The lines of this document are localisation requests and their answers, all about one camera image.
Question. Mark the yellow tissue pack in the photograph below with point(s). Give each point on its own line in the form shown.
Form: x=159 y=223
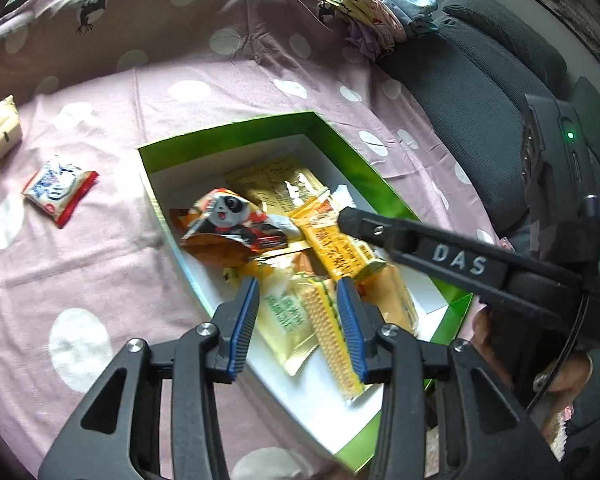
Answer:
x=0 y=135

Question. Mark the panda print snack packet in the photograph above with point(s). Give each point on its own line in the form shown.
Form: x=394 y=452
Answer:
x=230 y=210

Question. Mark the yellow corn print snack packet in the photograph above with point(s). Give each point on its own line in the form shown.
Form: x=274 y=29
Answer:
x=285 y=325

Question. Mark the green cardboard box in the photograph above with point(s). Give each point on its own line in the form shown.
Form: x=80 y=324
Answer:
x=300 y=400

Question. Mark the grey sofa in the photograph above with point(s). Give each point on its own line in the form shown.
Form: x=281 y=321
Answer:
x=480 y=110

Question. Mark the pile of folded clothes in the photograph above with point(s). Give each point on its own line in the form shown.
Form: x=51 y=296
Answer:
x=370 y=10

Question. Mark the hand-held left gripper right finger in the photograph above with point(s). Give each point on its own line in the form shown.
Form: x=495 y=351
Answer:
x=350 y=330

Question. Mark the large gold snack packet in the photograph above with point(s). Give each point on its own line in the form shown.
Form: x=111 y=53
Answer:
x=275 y=182

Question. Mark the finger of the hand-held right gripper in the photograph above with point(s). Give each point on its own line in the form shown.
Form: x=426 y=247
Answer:
x=430 y=250

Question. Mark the orange snack packet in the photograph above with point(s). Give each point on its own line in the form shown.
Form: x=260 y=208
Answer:
x=397 y=300
x=335 y=250

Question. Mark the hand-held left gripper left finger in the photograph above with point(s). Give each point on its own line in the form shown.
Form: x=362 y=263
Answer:
x=242 y=330

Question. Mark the person's right hand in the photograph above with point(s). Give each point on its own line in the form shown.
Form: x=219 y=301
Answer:
x=572 y=375

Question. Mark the clear cracker packet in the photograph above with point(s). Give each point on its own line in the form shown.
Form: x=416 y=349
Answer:
x=325 y=330

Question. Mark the framed wall picture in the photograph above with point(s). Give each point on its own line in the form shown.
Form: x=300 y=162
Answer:
x=565 y=0

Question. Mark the pink dotted bedsheet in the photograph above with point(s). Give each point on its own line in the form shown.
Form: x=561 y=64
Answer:
x=105 y=270

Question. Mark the small white snack packet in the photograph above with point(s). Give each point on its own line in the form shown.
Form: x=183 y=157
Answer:
x=57 y=187

